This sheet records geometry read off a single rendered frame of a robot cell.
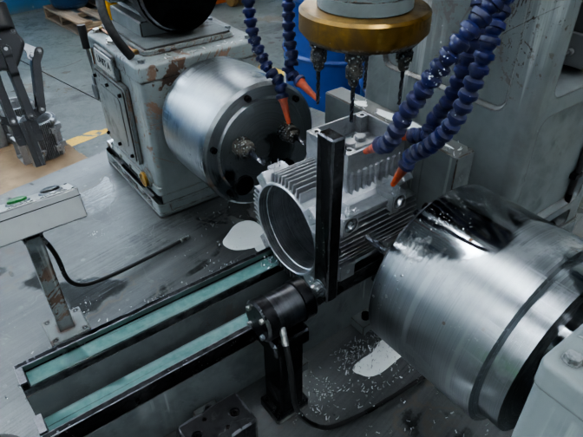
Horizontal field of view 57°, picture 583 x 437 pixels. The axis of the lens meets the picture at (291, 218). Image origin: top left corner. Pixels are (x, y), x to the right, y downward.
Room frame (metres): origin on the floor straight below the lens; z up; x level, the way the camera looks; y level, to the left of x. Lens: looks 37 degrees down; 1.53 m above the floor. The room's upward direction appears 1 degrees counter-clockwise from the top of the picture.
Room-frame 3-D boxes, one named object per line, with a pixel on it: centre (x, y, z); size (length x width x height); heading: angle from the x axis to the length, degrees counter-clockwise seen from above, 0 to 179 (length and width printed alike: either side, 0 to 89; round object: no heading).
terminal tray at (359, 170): (0.75, -0.10, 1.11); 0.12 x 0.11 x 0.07; 126
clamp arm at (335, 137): (0.54, -0.05, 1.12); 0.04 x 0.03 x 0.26; 126
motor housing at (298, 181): (0.73, -0.07, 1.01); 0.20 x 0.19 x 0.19; 126
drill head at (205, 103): (1.01, 0.14, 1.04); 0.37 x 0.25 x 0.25; 36
